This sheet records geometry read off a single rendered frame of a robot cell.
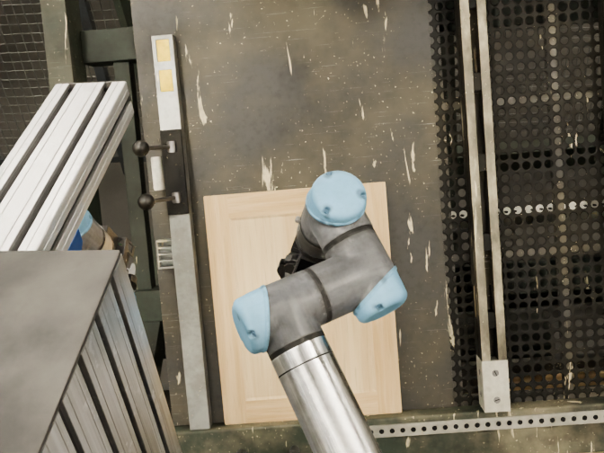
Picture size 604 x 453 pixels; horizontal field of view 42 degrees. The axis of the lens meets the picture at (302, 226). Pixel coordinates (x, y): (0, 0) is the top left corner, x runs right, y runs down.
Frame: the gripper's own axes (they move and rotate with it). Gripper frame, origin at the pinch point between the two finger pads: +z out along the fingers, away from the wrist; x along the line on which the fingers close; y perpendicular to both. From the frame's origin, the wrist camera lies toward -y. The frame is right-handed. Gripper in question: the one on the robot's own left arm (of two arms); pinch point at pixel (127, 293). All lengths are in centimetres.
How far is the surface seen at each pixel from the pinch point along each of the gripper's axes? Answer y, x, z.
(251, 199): 29.2, -21.2, 15.9
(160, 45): 59, -1, -5
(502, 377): -7, -81, 37
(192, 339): -1.9, -7.0, 28.8
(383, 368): -6, -53, 39
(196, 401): -15.3, -7.5, 36.3
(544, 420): -15, -91, 44
